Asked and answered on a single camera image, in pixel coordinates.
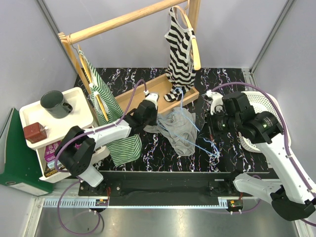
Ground black yellow book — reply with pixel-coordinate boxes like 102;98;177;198
44;166;58;177

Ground white perforated plastic basket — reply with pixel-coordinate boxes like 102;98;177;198
238;91;290;153

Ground wooden clothes rack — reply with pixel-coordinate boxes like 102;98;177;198
58;0;201;124

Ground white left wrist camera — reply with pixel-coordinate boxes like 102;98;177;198
145;92;159;103

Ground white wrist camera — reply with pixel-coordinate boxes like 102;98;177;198
145;92;159;103
205;90;224;115

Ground purple book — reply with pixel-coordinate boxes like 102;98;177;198
44;140;82;161

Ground green binder folder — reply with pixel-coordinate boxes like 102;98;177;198
0;108;53;196

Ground blue book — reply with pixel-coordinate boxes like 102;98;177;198
47;160;55;169

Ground wooden hanger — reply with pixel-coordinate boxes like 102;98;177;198
79;54;109;121
174;5;201;71

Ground blue wire hanger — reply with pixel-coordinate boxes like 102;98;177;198
157;87;220;158

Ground wooden hanger left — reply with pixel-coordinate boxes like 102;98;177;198
79;54;109;121

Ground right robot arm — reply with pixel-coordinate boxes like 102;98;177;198
205;90;316;221

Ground green white striped top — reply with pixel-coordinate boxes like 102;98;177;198
78;50;142;167

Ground wooden hanger right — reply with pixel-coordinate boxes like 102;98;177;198
174;5;201;71

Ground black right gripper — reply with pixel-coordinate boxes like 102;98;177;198
198;108;241;140

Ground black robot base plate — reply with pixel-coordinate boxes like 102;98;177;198
78;170;257;207

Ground black white striped tank top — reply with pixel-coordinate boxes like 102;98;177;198
164;7;196;102

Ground dark green mug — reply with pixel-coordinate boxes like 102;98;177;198
40;90;73;119

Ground red brown cube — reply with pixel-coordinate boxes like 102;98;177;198
23;122;47;144

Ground white bedside shelf unit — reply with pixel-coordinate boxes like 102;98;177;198
19;87;97;183

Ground grey tank top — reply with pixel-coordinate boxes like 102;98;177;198
144;107;198;156

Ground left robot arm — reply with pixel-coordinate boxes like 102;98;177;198
55;98;158;196

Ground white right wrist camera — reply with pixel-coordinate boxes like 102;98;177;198
205;90;224;115

